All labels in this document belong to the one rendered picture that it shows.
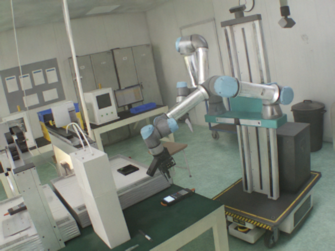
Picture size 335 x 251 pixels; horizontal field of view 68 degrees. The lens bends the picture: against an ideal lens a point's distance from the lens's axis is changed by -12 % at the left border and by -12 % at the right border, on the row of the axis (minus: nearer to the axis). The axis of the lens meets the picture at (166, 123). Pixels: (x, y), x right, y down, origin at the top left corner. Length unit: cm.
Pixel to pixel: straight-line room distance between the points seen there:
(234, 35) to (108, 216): 158
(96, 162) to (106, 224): 31
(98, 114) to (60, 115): 246
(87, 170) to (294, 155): 162
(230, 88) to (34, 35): 492
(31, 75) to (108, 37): 194
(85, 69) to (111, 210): 453
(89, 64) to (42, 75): 100
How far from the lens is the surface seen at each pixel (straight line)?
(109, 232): 138
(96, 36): 632
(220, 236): 167
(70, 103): 205
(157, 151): 148
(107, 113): 451
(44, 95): 585
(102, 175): 127
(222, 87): 151
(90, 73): 568
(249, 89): 161
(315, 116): 389
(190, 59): 214
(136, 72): 613
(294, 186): 243
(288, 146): 229
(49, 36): 601
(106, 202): 131
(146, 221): 156
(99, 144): 428
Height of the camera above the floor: 158
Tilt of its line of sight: 14 degrees down
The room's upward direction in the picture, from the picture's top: 11 degrees counter-clockwise
